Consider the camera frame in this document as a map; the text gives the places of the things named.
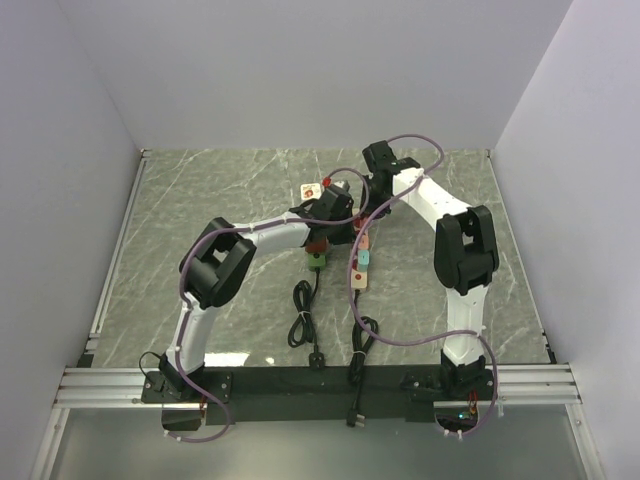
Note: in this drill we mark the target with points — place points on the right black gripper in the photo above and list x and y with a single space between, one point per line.
370 207

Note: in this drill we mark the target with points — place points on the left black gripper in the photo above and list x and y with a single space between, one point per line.
348 237

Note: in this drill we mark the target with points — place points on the white cube adapter tiger print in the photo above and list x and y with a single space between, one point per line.
310 193

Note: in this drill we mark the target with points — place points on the red cube adapter fish print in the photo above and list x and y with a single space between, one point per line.
317 247

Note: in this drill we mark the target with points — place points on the light blue charger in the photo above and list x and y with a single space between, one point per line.
363 260

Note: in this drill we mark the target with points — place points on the green power strip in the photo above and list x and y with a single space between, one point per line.
316 261

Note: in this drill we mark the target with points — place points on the cream power strip red sockets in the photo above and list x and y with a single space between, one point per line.
359 279

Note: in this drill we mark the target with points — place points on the salmon small charger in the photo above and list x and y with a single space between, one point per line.
363 243

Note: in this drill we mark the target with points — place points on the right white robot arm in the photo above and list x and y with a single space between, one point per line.
465 258

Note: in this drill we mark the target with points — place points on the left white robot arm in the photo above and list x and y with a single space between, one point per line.
212 272

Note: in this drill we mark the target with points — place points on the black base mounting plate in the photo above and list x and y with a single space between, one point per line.
254 394

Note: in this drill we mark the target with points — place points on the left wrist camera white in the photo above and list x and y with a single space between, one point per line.
335 185

